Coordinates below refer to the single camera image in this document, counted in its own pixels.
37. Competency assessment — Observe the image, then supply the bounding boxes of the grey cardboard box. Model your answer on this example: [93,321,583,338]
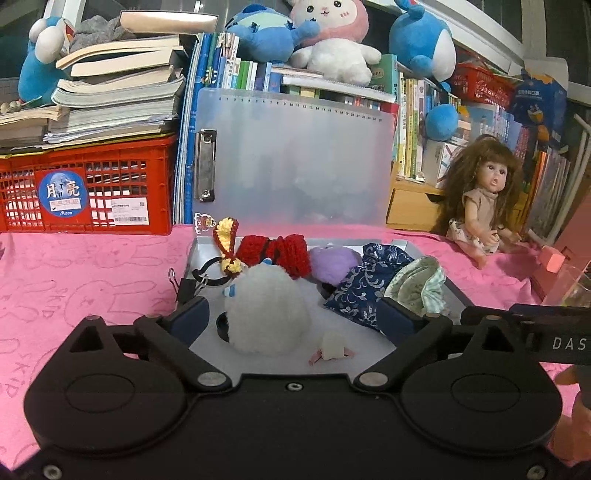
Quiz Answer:
[178,235,467,376]

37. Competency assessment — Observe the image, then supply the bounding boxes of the blue floral pouch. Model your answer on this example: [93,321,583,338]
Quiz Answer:
[323,244,416,336]

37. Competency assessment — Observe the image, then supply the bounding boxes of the brown haired doll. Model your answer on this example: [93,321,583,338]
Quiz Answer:
[438,136,526,269]

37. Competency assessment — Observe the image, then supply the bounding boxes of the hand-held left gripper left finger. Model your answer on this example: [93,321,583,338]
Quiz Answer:
[55,296,232,392]

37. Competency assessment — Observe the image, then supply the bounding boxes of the stack of lying books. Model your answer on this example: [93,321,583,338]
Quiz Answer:
[0,11,219,156]

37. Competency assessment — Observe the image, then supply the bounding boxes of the red plastic basket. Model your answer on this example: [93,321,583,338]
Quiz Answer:
[450,62,517,110]

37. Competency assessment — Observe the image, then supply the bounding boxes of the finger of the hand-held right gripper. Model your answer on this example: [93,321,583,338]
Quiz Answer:
[461,303,591,326]

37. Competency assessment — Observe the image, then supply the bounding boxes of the clear glass mug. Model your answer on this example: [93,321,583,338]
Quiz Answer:
[540,265,591,308]

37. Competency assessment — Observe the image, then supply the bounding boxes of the blue plush ball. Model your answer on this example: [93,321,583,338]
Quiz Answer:
[424,104,461,142]

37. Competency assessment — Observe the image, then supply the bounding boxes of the pink printed blanket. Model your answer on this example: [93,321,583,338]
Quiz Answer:
[0,228,591,467]

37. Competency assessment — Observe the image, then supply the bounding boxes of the white carton box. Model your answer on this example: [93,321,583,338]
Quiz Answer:
[422,138,460,188]

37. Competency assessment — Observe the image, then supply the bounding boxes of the blue cartoon box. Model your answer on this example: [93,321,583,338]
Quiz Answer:
[510,69,570,153]

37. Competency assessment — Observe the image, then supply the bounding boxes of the person's right hand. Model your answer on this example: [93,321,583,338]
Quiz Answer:
[551,366,591,460]

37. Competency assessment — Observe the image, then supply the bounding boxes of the red yellow crochet headband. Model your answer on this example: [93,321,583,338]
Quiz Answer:
[191,217,313,285]

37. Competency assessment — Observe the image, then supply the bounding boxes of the grey cloth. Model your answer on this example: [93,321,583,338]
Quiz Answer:
[69,14,137,47]

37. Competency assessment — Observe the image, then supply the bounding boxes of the black round cap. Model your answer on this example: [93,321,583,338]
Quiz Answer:
[216,311,237,343]

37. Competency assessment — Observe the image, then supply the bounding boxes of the black binder clip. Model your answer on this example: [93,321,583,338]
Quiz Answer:
[167,268,209,304]

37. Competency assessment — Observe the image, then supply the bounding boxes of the wooden drawer organizer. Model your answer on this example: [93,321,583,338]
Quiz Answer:
[385,178,462,232]

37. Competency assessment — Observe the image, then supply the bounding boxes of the red plastic crate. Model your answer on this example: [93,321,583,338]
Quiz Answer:
[0,136,179,236]

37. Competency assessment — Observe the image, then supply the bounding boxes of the green checked cloth pouch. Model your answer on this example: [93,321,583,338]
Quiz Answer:
[384,256,448,317]

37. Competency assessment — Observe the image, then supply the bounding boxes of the white fluffy plush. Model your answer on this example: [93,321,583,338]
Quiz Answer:
[223,265,313,356]

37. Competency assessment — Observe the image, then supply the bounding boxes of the purple plush toy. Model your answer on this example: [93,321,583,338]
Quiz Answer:
[308,246,363,288]

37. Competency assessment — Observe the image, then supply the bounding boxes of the pink white bunny plush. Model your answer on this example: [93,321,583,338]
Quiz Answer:
[286,0,382,86]

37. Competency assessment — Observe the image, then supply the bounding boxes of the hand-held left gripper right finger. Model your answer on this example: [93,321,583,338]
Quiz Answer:
[353,298,532,391]

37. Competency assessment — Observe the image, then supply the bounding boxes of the row of green spine books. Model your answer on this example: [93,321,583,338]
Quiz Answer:
[394,76,462,184]

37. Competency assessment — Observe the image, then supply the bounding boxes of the small pink block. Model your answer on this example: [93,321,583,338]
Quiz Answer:
[539,246,565,274]

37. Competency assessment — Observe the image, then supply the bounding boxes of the blue white cat plush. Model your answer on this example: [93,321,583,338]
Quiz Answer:
[18,16,77,107]

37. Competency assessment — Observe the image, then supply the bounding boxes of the translucent clipboard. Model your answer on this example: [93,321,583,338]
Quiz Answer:
[193,88,398,239]

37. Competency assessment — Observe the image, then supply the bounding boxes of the blue white round plush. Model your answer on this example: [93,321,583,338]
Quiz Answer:
[388,0,458,84]

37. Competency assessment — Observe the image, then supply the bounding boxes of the blue folders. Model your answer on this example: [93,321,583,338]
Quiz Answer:
[175,34,218,227]

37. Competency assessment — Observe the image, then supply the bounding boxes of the row of blue spine books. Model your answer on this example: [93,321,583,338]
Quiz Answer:
[462,104,583,241]

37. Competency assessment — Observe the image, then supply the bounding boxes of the pink book stand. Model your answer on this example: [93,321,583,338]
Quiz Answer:
[531,189,591,305]

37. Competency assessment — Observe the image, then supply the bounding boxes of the blue alien plush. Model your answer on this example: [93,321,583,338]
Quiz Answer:
[225,4,320,64]

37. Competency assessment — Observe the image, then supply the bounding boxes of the row of colourful books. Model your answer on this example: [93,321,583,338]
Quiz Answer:
[203,32,400,112]

